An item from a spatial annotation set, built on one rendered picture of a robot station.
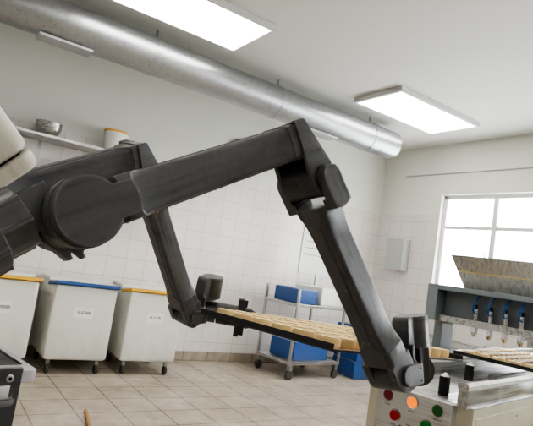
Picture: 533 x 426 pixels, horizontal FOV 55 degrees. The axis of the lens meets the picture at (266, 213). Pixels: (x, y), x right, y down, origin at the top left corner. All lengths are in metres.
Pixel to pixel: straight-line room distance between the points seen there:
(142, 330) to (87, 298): 0.58
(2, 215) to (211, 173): 0.26
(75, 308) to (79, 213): 4.05
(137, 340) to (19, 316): 1.01
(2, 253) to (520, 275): 2.06
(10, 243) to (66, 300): 4.02
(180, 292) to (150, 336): 3.56
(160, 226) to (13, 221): 0.69
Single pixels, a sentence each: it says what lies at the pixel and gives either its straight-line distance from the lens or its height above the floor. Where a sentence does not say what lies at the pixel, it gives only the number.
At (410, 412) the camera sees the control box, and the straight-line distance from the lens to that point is 1.67.
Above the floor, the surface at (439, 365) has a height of 0.87.
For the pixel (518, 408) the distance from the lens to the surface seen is 1.96.
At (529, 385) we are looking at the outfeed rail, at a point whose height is 0.88.
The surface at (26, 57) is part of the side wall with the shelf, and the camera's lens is 5.32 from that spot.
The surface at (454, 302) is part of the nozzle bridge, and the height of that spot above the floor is 1.11.
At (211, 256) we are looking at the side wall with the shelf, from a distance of 5.74.
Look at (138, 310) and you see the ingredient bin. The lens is 4.77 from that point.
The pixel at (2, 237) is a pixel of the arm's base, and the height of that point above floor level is 1.13.
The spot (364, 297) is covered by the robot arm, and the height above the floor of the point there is 1.12.
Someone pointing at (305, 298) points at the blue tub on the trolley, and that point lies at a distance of 5.61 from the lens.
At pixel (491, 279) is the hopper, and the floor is 1.23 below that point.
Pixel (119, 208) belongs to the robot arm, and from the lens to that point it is 0.57.
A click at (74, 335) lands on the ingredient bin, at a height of 0.32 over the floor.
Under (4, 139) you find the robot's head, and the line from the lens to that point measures 0.71.
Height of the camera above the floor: 1.15
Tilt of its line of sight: 6 degrees up
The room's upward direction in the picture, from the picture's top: 9 degrees clockwise
